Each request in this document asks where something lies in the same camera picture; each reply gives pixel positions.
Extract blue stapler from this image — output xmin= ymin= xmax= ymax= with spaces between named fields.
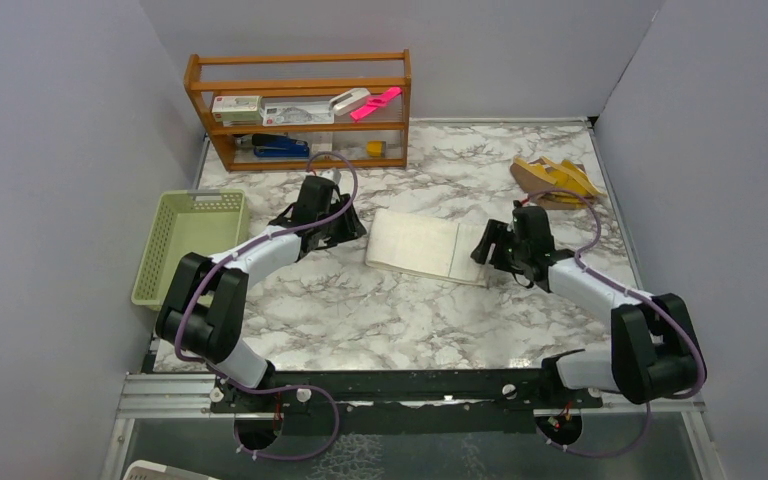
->
xmin=234 ymin=133 xmax=310 ymax=158

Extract white green box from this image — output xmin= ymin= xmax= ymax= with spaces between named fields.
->
xmin=211 ymin=95 xmax=262 ymax=125

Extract white stapler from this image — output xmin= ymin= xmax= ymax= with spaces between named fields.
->
xmin=329 ymin=87 xmax=371 ymax=117

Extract white flat package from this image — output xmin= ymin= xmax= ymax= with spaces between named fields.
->
xmin=260 ymin=100 xmax=334 ymax=126

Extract white towel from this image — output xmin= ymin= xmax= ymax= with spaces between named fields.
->
xmin=365 ymin=209 xmax=487 ymax=286

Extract pink plastic tool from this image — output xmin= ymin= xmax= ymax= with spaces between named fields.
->
xmin=350 ymin=87 xmax=402 ymax=122

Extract white small box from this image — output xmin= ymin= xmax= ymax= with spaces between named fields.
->
xmin=307 ymin=132 xmax=333 ymax=157

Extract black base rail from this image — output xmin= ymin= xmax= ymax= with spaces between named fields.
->
xmin=209 ymin=368 xmax=603 ymax=436

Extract wooden shelf rack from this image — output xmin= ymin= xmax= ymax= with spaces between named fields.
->
xmin=183 ymin=49 xmax=412 ymax=172

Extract green plastic basket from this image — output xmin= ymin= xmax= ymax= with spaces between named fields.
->
xmin=131 ymin=189 xmax=250 ymax=311

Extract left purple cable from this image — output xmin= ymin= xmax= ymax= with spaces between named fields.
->
xmin=173 ymin=151 xmax=360 ymax=463

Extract yellow small object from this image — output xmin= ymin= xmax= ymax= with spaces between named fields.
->
xmin=366 ymin=141 xmax=387 ymax=158

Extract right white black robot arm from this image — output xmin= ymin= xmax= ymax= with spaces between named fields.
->
xmin=470 ymin=203 xmax=707 ymax=407

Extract purple cable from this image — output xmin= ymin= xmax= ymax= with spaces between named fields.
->
xmin=173 ymin=151 xmax=360 ymax=463
xmin=516 ymin=188 xmax=709 ymax=460

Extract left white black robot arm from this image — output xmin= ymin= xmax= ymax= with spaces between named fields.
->
xmin=155 ymin=169 xmax=366 ymax=411

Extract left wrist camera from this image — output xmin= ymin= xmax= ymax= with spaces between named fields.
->
xmin=319 ymin=168 xmax=341 ymax=185

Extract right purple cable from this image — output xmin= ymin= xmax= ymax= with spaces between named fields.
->
xmin=516 ymin=188 xmax=709 ymax=460

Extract brown yellow folded towels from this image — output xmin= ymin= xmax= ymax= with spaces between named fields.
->
xmin=509 ymin=156 xmax=607 ymax=210

